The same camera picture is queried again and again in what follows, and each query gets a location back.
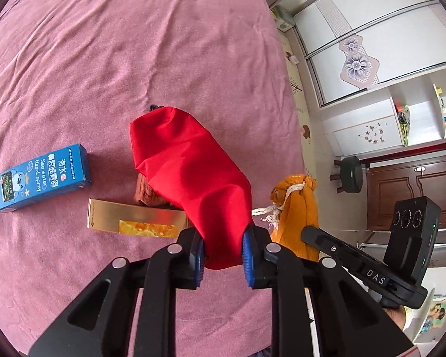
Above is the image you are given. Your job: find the gold cardboard box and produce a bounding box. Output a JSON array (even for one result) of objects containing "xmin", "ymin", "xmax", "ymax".
[{"xmin": 87, "ymin": 198, "xmax": 192, "ymax": 239}]

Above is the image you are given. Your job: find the pale green container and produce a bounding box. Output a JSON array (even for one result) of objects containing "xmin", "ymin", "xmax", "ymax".
[{"xmin": 273, "ymin": 5, "xmax": 296, "ymax": 30}]

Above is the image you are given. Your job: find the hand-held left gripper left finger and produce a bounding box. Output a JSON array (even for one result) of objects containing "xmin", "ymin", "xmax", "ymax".
[{"xmin": 28, "ymin": 228, "xmax": 205, "ymax": 357}]

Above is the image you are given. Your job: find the person's right hand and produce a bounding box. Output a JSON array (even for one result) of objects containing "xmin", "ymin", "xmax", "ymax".
[{"xmin": 379, "ymin": 305, "xmax": 407, "ymax": 333}]

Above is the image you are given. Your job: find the brown knitted item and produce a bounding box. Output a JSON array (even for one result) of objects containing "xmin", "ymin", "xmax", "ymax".
[{"xmin": 135, "ymin": 173, "xmax": 175, "ymax": 207}]

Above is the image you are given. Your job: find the yellow drawstring pouch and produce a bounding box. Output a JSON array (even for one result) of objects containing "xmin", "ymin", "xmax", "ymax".
[{"xmin": 252, "ymin": 174, "xmax": 319, "ymax": 261}]

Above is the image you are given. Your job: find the white floral wardrobe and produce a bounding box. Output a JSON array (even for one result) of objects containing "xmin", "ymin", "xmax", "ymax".
[{"xmin": 293, "ymin": 0, "xmax": 446, "ymax": 108}]

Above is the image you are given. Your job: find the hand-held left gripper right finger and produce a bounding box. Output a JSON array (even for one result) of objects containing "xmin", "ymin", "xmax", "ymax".
[{"xmin": 241, "ymin": 227, "xmax": 413, "ymax": 357}]

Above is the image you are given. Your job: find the bed with pink sheet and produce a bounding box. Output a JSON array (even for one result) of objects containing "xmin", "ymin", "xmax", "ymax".
[{"xmin": 0, "ymin": 0, "xmax": 313, "ymax": 357}]

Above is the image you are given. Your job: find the green yellow toy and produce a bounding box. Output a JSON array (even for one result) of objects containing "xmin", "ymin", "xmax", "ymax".
[{"xmin": 396, "ymin": 104, "xmax": 411, "ymax": 145}]

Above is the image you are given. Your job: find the dark round stool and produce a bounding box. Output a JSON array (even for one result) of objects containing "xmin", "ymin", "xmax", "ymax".
[{"xmin": 329, "ymin": 156, "xmax": 365, "ymax": 194}]

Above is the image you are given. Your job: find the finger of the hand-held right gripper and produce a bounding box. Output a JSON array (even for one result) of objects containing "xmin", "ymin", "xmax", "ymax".
[{"xmin": 300, "ymin": 225, "xmax": 398, "ymax": 294}]

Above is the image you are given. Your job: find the colourful printed picture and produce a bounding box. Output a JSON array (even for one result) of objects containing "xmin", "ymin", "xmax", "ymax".
[{"xmin": 420, "ymin": 294, "xmax": 446, "ymax": 339}]

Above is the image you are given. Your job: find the blue nasal spray box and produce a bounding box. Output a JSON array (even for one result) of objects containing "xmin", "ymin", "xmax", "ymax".
[{"xmin": 0, "ymin": 143, "xmax": 93, "ymax": 213}]

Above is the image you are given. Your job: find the small red cloth pouch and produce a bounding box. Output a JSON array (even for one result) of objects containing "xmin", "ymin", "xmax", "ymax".
[{"xmin": 129, "ymin": 105, "xmax": 251, "ymax": 270}]

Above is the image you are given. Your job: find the brown wooden door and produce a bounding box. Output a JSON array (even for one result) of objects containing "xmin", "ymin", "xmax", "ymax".
[{"xmin": 359, "ymin": 154, "xmax": 446, "ymax": 233}]

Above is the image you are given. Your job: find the white shelf cabinet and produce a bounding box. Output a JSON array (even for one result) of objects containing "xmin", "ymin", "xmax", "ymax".
[{"xmin": 320, "ymin": 82, "xmax": 446, "ymax": 160}]

